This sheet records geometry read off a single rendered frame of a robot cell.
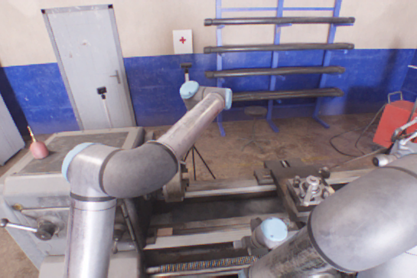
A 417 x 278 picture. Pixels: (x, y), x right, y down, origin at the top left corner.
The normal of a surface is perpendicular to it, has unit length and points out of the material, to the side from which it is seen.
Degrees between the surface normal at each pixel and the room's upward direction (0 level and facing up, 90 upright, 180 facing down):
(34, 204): 90
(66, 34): 90
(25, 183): 45
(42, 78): 90
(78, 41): 90
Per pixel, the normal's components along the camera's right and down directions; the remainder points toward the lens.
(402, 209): -0.31, -0.31
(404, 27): 0.09, 0.49
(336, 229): -0.79, -0.15
